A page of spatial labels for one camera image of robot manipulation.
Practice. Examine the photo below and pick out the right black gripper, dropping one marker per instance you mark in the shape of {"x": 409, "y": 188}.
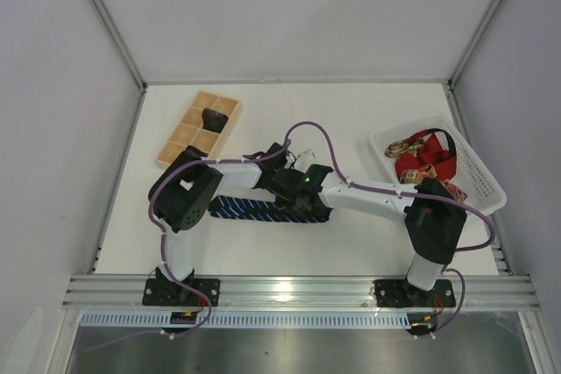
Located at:
{"x": 300, "y": 204}

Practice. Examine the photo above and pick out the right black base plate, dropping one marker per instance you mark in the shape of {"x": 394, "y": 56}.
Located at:
{"x": 414, "y": 293}

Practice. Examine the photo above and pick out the right aluminium frame post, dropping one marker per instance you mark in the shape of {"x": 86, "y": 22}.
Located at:
{"x": 482, "y": 28}

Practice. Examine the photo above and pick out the red tie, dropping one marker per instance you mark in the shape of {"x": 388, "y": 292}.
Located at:
{"x": 431, "y": 147}

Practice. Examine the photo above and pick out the wooden compartment organizer box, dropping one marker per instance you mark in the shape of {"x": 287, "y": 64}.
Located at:
{"x": 189, "y": 131}

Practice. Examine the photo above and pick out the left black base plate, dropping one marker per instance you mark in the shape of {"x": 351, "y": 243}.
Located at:
{"x": 165, "y": 293}

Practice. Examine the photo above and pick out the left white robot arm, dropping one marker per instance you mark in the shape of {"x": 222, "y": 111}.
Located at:
{"x": 183, "y": 193}

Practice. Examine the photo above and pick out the rolled black tie upper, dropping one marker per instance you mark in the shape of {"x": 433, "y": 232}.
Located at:
{"x": 213, "y": 120}

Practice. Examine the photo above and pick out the white plastic basket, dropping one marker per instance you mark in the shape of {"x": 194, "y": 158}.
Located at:
{"x": 484, "y": 193}

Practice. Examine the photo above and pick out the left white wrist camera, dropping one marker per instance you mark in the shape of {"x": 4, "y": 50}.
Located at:
{"x": 306, "y": 158}

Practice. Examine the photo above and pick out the navy blue striped tie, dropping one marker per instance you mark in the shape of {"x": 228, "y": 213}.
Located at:
{"x": 234, "y": 208}

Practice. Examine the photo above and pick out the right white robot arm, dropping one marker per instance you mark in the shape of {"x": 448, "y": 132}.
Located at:
{"x": 433, "y": 220}

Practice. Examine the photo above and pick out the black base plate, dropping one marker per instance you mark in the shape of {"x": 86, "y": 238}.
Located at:
{"x": 414, "y": 293}
{"x": 165, "y": 293}

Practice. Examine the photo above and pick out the aluminium mounting rail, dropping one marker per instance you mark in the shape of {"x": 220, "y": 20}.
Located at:
{"x": 315, "y": 293}

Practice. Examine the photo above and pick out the gold patterned tie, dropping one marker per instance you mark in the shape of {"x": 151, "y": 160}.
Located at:
{"x": 417, "y": 176}

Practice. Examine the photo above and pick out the white slotted cable duct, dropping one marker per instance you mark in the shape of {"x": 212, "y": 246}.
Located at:
{"x": 246, "y": 319}

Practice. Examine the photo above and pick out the left aluminium frame post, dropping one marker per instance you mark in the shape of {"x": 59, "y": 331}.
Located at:
{"x": 117, "y": 40}

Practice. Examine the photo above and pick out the aluminium frame post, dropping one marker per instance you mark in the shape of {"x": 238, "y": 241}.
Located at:
{"x": 117, "y": 40}
{"x": 482, "y": 28}

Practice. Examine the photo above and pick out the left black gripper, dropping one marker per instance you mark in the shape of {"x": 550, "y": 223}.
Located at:
{"x": 273, "y": 170}

